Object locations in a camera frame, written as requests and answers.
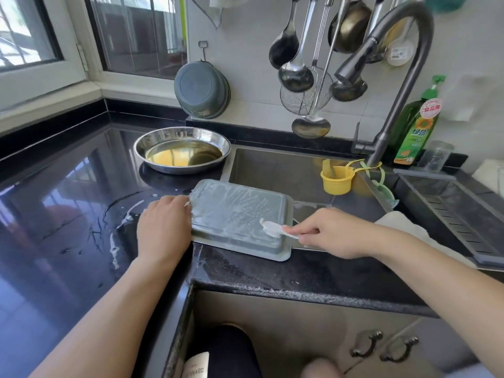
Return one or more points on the round steel basin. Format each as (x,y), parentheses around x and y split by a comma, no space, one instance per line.
(183,151)

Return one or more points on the white dish rag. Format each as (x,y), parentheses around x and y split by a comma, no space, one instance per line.
(425,232)

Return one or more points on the person's left hand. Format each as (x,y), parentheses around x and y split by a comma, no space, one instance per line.
(164,230)

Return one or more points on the green dish soap bottle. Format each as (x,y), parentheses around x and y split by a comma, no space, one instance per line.
(415,130)

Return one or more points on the white hanging cloth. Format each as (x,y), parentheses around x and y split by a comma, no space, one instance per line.
(209,4)

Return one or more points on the person's right hand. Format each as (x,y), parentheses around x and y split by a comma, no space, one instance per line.
(338,233)

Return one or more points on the white cleaning brush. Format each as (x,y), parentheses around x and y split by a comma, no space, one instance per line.
(272,228)

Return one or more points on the hanging steel ladles and skimmer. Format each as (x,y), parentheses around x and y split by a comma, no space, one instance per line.
(283,51)

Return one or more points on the person's right forearm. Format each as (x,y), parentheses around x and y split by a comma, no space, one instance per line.
(449,287)

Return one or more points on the teal hanging towel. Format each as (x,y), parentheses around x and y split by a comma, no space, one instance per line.
(445,2)

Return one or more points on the green hanging sponge holder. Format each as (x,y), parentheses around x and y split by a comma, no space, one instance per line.
(382,193)

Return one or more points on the clear plastic cup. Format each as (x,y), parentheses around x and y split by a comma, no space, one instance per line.
(435,157)

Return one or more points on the steel gooseneck faucet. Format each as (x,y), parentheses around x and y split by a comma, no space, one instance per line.
(421,43)

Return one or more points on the stainless steel sink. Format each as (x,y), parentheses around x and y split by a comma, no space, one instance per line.
(283,173)

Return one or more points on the dark green hanging basin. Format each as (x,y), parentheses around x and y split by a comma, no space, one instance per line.
(228,94)

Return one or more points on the steel wall hook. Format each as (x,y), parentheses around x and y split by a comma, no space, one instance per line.
(203,49)

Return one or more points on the white dish brush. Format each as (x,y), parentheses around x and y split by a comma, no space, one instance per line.
(401,52)

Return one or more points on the grey hanging basin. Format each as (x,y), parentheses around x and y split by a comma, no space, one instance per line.
(201,90)

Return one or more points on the steel soup ladle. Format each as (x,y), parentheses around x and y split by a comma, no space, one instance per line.
(296,76)

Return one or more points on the yellow hanging sink cup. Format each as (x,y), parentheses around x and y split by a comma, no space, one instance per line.
(337,181)

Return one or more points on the person's left forearm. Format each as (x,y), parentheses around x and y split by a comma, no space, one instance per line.
(102,326)

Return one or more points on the rectangular steel tray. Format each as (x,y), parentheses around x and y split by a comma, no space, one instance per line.
(236,216)

